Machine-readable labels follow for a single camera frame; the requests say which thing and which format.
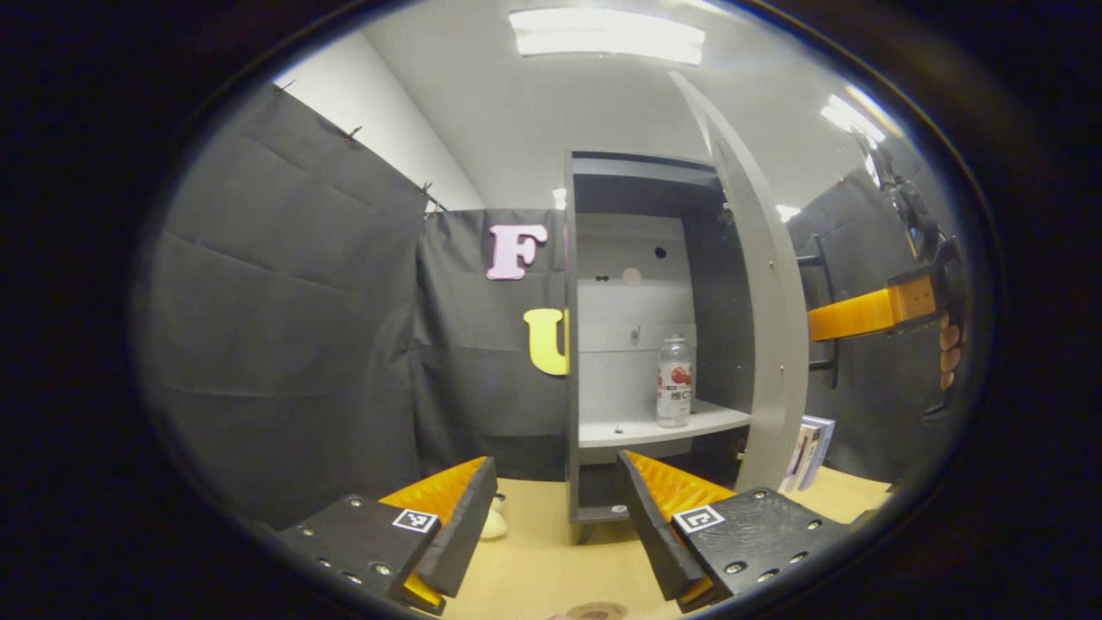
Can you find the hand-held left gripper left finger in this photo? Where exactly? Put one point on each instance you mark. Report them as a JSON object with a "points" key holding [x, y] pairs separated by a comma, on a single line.
{"points": [[465, 534]]}

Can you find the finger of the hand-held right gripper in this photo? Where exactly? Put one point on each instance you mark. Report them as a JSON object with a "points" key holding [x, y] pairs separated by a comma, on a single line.
{"points": [[861, 314]]}

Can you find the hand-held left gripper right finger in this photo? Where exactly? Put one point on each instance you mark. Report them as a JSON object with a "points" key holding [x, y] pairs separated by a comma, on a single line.
{"points": [[646, 525]]}

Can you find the white cabinet door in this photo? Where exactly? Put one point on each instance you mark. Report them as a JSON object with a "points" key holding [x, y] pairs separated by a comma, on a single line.
{"points": [[775, 344]]}

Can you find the clear bottle with cherry label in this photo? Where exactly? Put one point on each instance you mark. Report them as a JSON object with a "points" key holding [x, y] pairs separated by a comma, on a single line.
{"points": [[674, 383]]}

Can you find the dark grey cabinet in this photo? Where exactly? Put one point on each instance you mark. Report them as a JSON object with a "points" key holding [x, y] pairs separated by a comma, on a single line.
{"points": [[719, 284]]}

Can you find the white cabinet shelf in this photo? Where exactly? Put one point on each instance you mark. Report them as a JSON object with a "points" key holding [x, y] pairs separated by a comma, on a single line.
{"points": [[637, 429]]}

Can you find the metal door hinge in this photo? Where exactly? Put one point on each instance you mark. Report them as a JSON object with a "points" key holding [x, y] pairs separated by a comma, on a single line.
{"points": [[728, 213]]}

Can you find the cream plush toy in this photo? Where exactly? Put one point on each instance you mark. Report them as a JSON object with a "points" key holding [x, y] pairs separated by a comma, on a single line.
{"points": [[492, 525]]}

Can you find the white book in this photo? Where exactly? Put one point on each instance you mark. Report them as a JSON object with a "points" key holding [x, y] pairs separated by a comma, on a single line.
{"points": [[805, 452]]}

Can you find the black backdrop cloth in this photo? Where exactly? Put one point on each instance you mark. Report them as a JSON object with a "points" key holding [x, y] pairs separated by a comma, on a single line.
{"points": [[284, 327]]}

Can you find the large double ceiling light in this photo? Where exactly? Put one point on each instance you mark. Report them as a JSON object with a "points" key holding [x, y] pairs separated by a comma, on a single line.
{"points": [[607, 34]]}

